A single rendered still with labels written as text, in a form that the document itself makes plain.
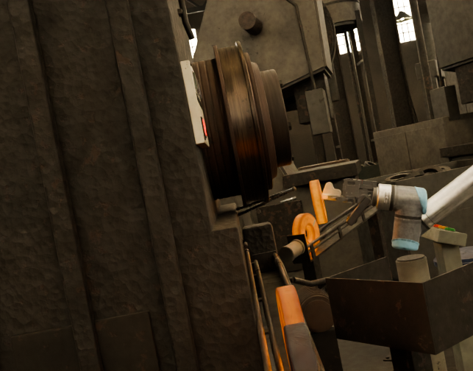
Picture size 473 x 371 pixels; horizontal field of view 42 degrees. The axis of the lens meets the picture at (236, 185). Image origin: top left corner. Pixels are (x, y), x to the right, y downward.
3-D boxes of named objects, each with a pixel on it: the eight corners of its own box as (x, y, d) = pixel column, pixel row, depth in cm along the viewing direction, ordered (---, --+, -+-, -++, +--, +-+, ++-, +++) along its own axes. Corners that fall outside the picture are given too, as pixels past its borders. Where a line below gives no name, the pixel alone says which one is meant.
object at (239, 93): (249, 211, 156) (214, 28, 155) (245, 202, 203) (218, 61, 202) (274, 207, 156) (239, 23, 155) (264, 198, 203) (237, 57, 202)
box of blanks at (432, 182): (417, 301, 374) (393, 176, 372) (356, 283, 454) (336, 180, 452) (555, 263, 400) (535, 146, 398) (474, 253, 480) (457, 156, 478)
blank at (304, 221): (305, 263, 230) (313, 263, 228) (287, 235, 222) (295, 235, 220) (316, 232, 240) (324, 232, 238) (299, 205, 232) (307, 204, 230)
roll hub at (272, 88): (278, 167, 166) (259, 64, 165) (271, 168, 194) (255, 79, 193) (299, 163, 166) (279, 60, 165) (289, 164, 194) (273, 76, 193)
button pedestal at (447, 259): (460, 388, 238) (432, 231, 236) (440, 368, 262) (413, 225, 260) (502, 380, 238) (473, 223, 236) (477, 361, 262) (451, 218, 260)
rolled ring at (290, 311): (308, 332, 96) (287, 336, 96) (320, 414, 105) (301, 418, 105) (288, 263, 112) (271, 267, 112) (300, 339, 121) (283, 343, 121)
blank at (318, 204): (308, 184, 209) (318, 182, 209) (309, 178, 225) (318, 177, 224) (318, 228, 211) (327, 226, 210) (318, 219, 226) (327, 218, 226)
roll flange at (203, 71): (210, 218, 156) (174, 35, 155) (215, 207, 203) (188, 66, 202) (249, 211, 156) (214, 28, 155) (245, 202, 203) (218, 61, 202)
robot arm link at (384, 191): (388, 209, 218) (389, 211, 208) (373, 207, 219) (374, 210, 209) (390, 183, 217) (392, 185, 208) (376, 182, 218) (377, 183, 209)
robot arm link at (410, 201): (427, 218, 207) (430, 188, 206) (388, 214, 209) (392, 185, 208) (424, 215, 216) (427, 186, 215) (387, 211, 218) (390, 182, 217)
